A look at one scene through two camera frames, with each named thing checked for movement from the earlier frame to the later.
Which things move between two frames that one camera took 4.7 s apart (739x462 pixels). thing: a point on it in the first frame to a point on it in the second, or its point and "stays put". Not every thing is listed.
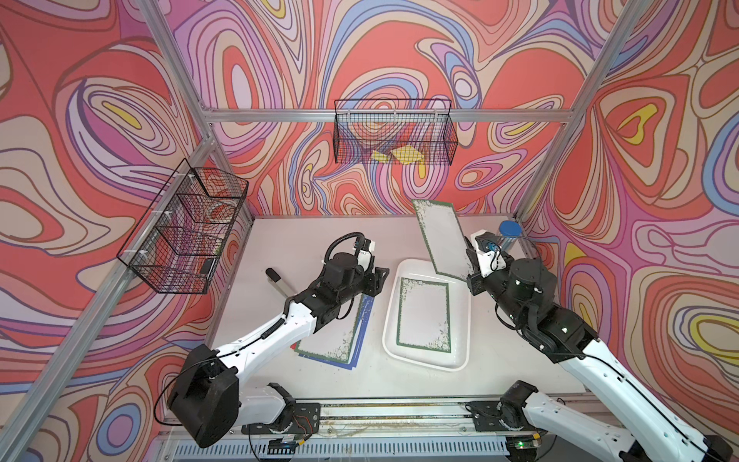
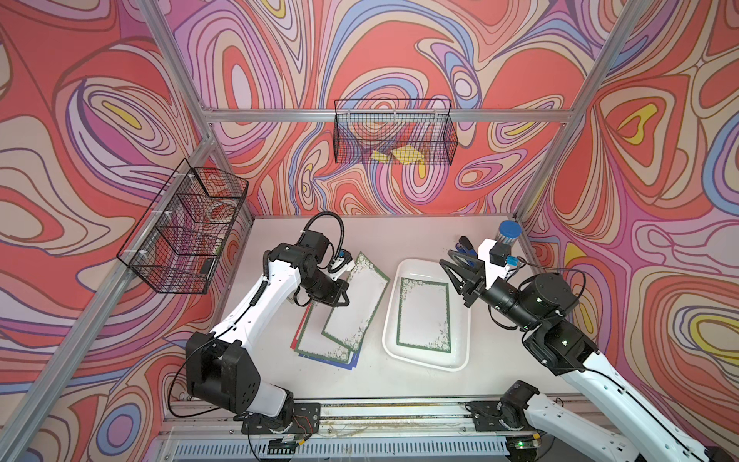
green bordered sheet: [445, 238] to [367, 285]
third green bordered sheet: [423, 320] stays put
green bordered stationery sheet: [335, 339] stays put
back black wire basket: [394, 132] stays put
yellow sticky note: [408, 154] stays put
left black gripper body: [370, 284] to [322, 288]
